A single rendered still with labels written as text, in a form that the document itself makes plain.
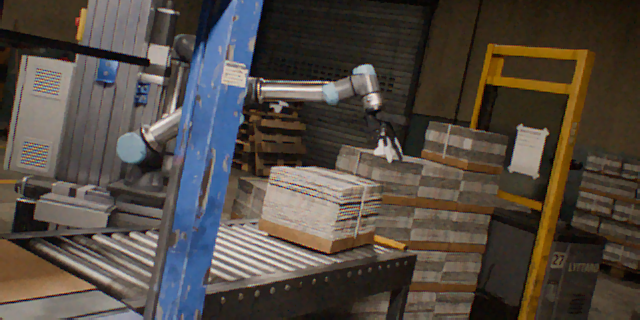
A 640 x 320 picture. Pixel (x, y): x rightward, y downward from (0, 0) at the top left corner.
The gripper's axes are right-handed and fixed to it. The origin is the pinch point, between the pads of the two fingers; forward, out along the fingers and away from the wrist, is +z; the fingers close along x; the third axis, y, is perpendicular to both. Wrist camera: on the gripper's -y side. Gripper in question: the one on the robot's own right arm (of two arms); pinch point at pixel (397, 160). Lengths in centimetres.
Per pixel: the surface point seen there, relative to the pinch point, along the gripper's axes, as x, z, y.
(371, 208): -10.2, 12.3, 18.6
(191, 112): 119, -7, -7
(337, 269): 30.8, 29.1, 17.9
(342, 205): 14.9, 9.8, 17.7
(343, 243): 8.8, 21.8, 24.2
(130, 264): 86, 13, 46
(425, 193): -123, 7, 34
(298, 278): 51, 28, 20
